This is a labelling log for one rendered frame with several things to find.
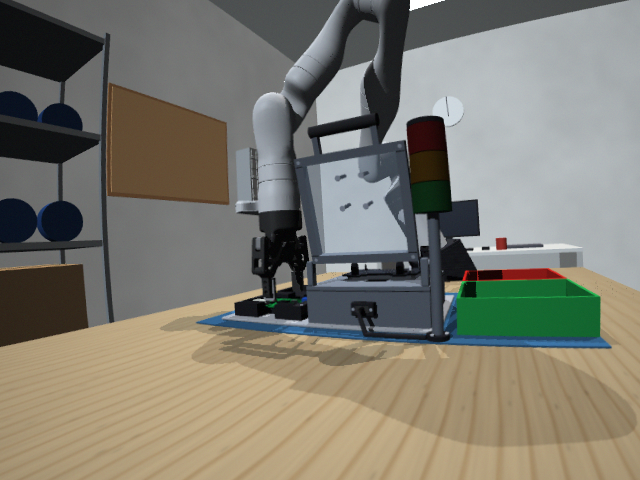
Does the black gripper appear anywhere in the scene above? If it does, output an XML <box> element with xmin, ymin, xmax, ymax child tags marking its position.
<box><xmin>252</xmin><ymin>210</ymin><xmax>309</xmax><ymax>301</ymax></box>

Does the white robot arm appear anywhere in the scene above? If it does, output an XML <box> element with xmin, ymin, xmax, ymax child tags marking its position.
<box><xmin>235</xmin><ymin>0</ymin><xmax>411</xmax><ymax>215</ymax></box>

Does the red bin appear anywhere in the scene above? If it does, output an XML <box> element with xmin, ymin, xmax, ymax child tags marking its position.
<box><xmin>462</xmin><ymin>268</ymin><xmax>567</xmax><ymax>281</ymax></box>

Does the green circuit board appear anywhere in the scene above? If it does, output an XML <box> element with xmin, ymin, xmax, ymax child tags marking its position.
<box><xmin>253</xmin><ymin>297</ymin><xmax>307</xmax><ymax>308</ymax></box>

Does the green bin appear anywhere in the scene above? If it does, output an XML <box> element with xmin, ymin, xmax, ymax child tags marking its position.
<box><xmin>456</xmin><ymin>279</ymin><xmax>600</xmax><ymax>337</ymax></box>

